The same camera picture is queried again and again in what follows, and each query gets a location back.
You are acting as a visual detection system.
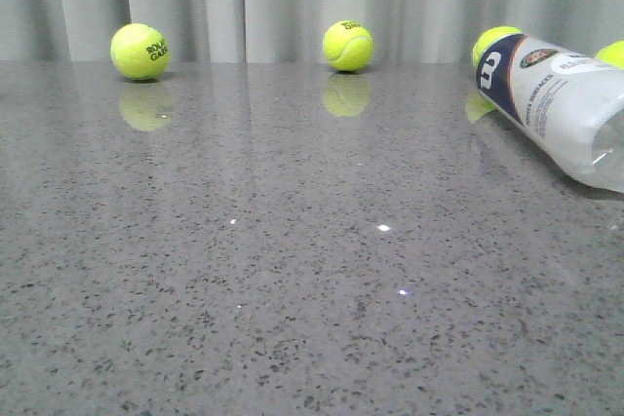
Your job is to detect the white blue tennis ball can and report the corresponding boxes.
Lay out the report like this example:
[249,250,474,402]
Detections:
[475,32,623,192]

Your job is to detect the centre yellow tennis ball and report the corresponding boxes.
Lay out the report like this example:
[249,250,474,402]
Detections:
[323,20,374,72]

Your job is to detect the yellow tennis ball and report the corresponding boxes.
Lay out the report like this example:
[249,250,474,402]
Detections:
[323,20,374,72]
[595,40,624,69]

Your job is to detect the tennis ball with black lettering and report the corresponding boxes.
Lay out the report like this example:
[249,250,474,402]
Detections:
[110,23,170,81]

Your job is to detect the yellow tennis ball Wilson print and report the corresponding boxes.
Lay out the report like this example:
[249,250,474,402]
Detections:
[472,25,522,67]

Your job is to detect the rightmost yellow tennis ball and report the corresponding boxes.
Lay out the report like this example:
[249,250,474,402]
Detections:
[595,40,624,69]

